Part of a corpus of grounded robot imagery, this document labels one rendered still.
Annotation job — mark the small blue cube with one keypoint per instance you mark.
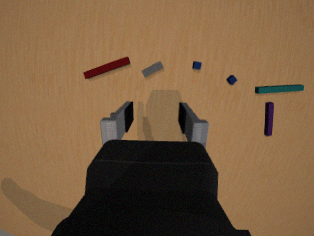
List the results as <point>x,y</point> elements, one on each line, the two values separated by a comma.
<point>231,79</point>
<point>197,65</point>

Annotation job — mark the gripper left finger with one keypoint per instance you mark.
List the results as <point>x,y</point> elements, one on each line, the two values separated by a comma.
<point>114,128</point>

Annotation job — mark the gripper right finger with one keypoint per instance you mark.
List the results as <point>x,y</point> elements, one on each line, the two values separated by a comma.
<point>195,130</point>

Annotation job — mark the purple rod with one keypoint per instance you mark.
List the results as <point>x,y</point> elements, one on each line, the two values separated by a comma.
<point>269,111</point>

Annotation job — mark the dark red rod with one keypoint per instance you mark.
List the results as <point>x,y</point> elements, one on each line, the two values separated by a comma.
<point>106,67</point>

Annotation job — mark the teal rod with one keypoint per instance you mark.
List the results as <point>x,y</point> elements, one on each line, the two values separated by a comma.
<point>278,88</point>

